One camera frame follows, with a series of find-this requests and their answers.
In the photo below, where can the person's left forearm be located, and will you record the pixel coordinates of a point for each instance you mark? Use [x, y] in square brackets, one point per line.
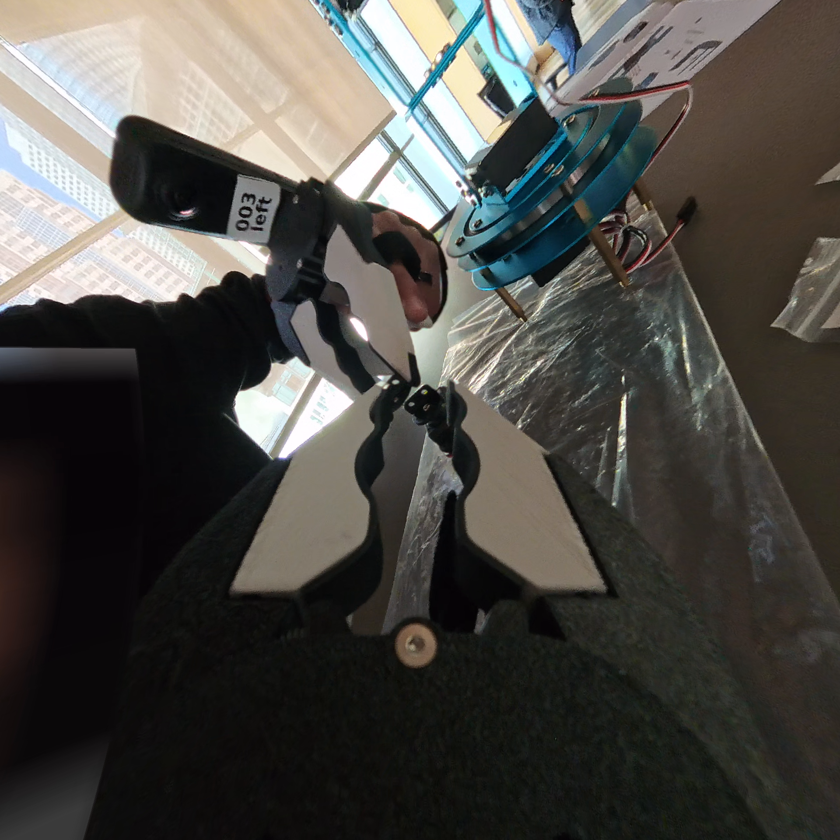
[164, 341]

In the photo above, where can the beige roller blind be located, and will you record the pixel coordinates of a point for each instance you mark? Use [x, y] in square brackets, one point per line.
[197, 52]

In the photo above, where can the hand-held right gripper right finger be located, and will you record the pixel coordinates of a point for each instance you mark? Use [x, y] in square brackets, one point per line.
[531, 525]

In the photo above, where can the large clear plastic bag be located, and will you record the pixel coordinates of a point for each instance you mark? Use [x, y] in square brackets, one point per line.
[623, 394]

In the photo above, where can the group of small screw bags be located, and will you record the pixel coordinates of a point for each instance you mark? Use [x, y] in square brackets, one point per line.
[814, 295]

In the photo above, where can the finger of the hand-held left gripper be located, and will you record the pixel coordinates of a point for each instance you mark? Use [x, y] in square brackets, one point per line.
[367, 295]
[321, 341]

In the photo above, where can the person's left hand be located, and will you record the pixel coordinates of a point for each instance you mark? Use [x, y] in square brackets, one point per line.
[420, 302]

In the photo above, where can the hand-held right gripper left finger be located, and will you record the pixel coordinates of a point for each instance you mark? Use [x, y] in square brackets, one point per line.
[308, 525]

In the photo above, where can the small black servo motor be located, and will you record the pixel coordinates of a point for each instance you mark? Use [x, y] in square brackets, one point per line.
[423, 401]

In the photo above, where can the large window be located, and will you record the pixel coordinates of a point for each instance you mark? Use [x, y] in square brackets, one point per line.
[65, 229]

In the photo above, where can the blue toy robot arm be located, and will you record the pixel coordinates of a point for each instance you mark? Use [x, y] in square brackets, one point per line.
[544, 190]

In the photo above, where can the printed instruction sheet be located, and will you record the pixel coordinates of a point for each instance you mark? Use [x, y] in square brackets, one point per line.
[656, 46]

